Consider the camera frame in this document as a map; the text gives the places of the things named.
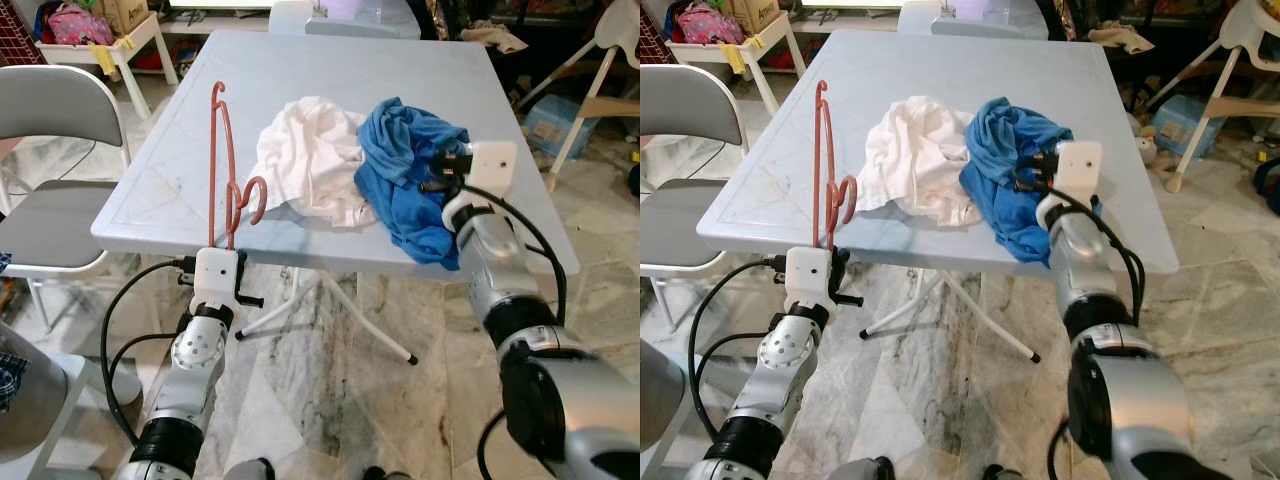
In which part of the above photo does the blue towel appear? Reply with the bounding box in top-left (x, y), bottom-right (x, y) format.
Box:
top-left (960, 97), bottom-right (1101, 266)
top-left (355, 97), bottom-right (471, 271)

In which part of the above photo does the salmon pink plastic hanger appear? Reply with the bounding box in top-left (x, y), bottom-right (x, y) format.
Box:
top-left (208, 80), bottom-right (269, 251)
top-left (812, 80), bottom-right (859, 251)

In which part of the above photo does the light blue box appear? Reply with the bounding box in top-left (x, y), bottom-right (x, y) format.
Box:
top-left (525, 95), bottom-right (601, 159)
top-left (1150, 95), bottom-right (1226, 159)

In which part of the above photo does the white crumpled cloth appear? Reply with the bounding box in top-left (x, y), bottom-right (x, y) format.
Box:
top-left (245, 97), bottom-right (376, 228)
top-left (855, 95), bottom-right (986, 228)

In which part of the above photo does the white folding table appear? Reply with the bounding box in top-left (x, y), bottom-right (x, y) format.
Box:
top-left (697, 30), bottom-right (1181, 363)
top-left (92, 30), bottom-right (579, 366)

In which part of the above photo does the beige crumpled cloth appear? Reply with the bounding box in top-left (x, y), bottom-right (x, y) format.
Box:
top-left (1088, 22), bottom-right (1151, 53)
top-left (465, 22), bottom-right (529, 53)

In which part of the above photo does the white wooden high chair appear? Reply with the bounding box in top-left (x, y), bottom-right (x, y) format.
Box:
top-left (1165, 0), bottom-right (1280, 193)
top-left (515, 0), bottom-right (641, 193)

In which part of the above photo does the white plastic chair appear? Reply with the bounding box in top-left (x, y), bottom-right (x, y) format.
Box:
top-left (897, 0), bottom-right (1049, 39)
top-left (270, 0), bottom-right (421, 39)

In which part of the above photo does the small white toy table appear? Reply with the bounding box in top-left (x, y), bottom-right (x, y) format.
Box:
top-left (38, 10), bottom-right (179, 121)
top-left (668, 10), bottom-right (806, 106)

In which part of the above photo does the blue plaid garment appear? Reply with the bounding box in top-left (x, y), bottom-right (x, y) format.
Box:
top-left (0, 350), bottom-right (31, 416)

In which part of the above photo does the cardboard box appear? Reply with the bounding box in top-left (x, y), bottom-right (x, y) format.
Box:
top-left (95, 0), bottom-right (151, 36)
top-left (730, 0), bottom-right (783, 36)

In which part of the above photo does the pink bag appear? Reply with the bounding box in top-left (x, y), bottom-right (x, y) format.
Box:
top-left (678, 2), bottom-right (743, 46)
top-left (45, 3), bottom-right (113, 46)

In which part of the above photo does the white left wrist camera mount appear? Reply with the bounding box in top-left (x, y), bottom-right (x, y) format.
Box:
top-left (785, 247), bottom-right (833, 311)
top-left (193, 247), bottom-right (241, 311)

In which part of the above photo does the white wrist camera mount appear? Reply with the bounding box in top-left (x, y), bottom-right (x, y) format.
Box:
top-left (785, 247), bottom-right (833, 311)
top-left (1055, 140), bottom-right (1103, 199)
top-left (193, 247), bottom-right (241, 311)
top-left (462, 140), bottom-right (519, 196)

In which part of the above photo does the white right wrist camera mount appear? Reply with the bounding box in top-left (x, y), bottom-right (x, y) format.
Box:
top-left (462, 140), bottom-right (519, 196)
top-left (1055, 140), bottom-right (1103, 199)

